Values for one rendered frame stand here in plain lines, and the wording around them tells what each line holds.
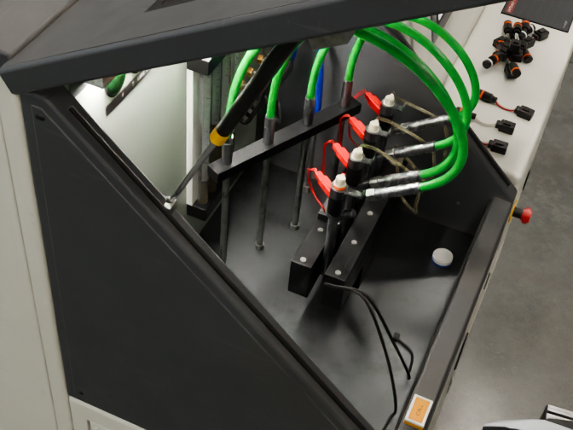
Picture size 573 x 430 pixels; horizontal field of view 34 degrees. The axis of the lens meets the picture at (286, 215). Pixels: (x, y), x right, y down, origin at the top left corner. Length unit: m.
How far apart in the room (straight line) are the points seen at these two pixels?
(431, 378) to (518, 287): 1.50
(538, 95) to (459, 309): 0.61
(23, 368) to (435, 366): 0.69
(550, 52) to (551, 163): 1.30
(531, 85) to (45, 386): 1.16
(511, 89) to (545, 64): 0.13
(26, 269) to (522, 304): 1.85
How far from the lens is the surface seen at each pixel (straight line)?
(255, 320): 1.25
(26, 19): 1.20
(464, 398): 2.69
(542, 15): 2.30
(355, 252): 1.62
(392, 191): 1.46
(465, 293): 1.64
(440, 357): 1.54
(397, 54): 1.31
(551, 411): 2.45
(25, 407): 1.78
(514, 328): 2.88
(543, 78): 2.10
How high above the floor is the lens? 2.17
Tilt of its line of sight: 46 degrees down
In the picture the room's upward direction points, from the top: 6 degrees clockwise
